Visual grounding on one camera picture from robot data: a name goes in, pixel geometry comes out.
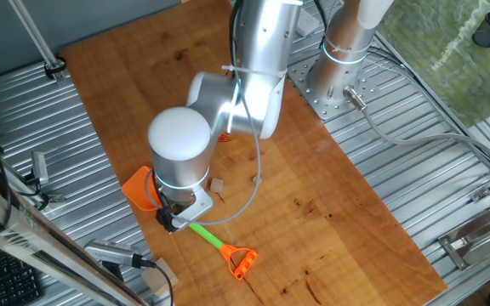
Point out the golden piggy bank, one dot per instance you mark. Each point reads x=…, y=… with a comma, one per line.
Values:
x=224, y=137

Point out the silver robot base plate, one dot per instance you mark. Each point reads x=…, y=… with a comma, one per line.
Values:
x=317, y=102

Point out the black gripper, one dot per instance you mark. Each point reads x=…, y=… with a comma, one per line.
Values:
x=182, y=207

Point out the small silver corner bracket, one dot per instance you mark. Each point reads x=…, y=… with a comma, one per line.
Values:
x=480, y=194

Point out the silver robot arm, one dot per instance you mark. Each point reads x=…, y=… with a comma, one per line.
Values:
x=262, y=42

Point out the silver metal bracket plate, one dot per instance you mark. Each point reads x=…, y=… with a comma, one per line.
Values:
x=476, y=242

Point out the shiny silver frame bar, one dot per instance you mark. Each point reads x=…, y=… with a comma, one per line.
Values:
x=24, y=238

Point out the small wooden cube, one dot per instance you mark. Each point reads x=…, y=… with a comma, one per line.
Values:
x=216, y=185

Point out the brown wooden board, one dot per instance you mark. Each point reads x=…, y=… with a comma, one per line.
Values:
x=164, y=64

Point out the silver ribbed camera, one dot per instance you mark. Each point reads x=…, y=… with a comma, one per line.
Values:
x=109, y=251

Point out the black keyboard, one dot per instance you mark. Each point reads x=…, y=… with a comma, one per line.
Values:
x=7, y=280

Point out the orange green toy shovel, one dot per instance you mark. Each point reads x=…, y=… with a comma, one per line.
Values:
x=206, y=236

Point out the silver metal pole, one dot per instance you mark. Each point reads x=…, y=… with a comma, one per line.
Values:
x=32, y=34

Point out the small silver camera with clamp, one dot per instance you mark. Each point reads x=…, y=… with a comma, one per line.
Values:
x=39, y=168

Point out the tiny wooden cube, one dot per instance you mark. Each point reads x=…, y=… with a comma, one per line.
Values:
x=255, y=179

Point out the large wooden block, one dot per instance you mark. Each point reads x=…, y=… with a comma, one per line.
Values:
x=155, y=278

